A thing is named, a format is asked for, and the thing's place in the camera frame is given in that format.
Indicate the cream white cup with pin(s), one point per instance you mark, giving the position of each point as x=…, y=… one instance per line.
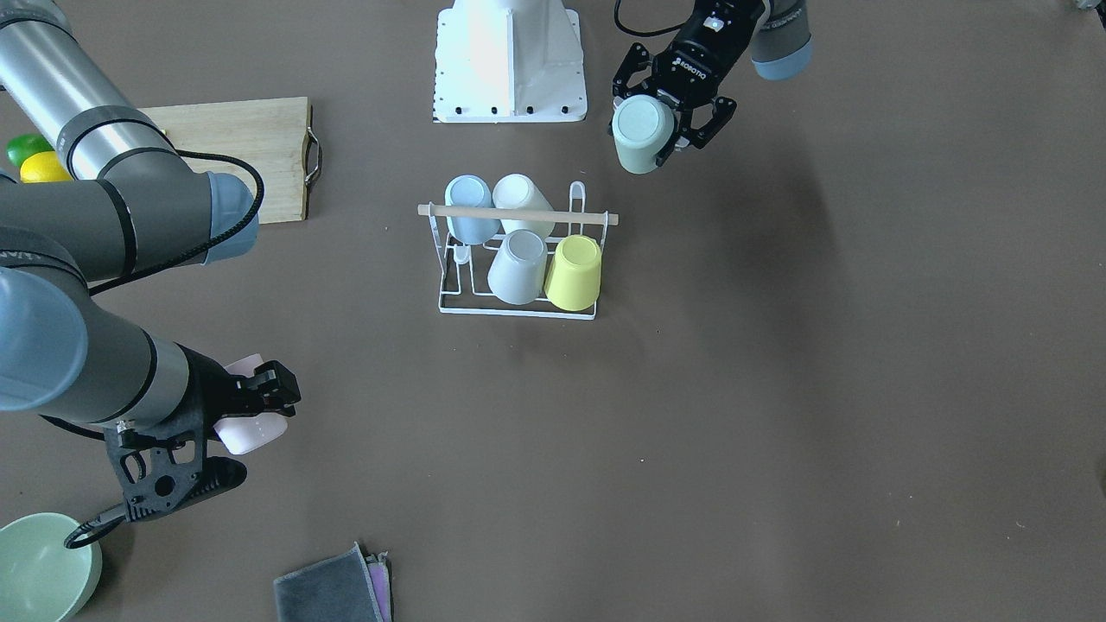
x=518, y=192

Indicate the grey folded cloth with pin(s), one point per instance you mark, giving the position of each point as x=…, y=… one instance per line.
x=348, y=587

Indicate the yellow cup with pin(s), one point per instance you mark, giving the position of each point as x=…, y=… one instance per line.
x=574, y=277

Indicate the grey white cup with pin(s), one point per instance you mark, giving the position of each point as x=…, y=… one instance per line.
x=516, y=276

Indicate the wooden cutting board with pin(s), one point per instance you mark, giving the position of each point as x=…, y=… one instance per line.
x=271, y=134

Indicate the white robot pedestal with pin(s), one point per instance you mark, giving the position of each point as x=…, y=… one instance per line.
x=516, y=62

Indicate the yellow lemon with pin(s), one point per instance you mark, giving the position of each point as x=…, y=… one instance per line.
x=43, y=167

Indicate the green lime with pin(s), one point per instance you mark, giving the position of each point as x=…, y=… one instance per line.
x=24, y=146

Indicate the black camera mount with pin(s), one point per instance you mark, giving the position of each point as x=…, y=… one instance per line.
x=167, y=468

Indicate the green cup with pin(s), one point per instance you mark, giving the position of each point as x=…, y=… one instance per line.
x=641, y=127

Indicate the white wire cup holder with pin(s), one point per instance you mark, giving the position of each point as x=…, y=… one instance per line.
x=548, y=268

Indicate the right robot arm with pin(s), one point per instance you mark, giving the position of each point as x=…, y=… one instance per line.
x=130, y=207

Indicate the mint green bowl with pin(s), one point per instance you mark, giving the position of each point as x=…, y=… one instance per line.
x=41, y=580

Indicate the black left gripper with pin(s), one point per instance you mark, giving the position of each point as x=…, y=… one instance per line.
x=710, y=45

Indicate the pink cup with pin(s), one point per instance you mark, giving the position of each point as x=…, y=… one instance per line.
x=241, y=435

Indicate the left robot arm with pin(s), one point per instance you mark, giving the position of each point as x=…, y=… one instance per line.
x=781, y=48

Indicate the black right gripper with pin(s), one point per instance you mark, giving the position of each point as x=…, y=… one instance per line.
x=207, y=388

